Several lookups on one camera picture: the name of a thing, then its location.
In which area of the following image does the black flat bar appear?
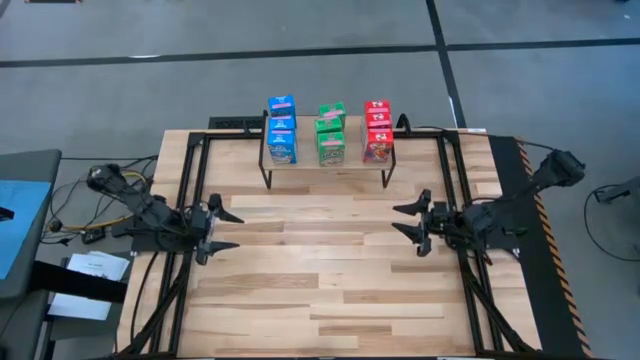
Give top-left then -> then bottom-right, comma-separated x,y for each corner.
30,259 -> 130,305

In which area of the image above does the white paper sheet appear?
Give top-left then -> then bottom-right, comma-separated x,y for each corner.
47,292 -> 112,321

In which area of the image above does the black aluminium table frame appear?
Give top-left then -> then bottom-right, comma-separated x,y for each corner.
117,109 -> 541,359

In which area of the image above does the blue Rice Krispies cereal box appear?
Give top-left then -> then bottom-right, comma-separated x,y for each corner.
267,94 -> 297,119
267,128 -> 299,165
268,115 -> 298,132

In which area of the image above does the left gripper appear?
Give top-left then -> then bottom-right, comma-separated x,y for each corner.
188,193 -> 245,266

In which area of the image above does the white paper stack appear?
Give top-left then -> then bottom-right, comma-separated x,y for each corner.
66,252 -> 130,282

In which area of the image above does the green Apple Jacks cereal box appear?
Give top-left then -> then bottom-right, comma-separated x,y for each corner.
318,101 -> 347,120
317,131 -> 347,167
314,116 -> 344,135

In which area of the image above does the grey metal stand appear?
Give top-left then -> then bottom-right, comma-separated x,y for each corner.
593,174 -> 640,205

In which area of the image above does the black perforated panel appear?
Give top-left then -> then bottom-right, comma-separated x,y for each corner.
208,116 -> 265,130

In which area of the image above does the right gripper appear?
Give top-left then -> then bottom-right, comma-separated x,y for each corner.
391,188 -> 459,259

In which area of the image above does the blue desk mat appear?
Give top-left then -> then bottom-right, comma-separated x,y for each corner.
0,179 -> 53,280

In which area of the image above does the black cable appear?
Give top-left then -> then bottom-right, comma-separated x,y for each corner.
414,124 -> 556,151
582,184 -> 640,262
128,251 -> 154,346

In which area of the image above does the grey side table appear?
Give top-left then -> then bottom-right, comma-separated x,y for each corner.
0,148 -> 63,301

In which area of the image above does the yellow cable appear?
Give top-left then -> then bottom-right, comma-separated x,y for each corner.
62,171 -> 150,232

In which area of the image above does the red Froot Loops cereal box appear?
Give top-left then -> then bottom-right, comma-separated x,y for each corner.
364,112 -> 394,130
363,99 -> 392,115
360,127 -> 396,164

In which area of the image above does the wooden shelf with black legs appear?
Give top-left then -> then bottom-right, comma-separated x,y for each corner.
258,109 -> 397,190

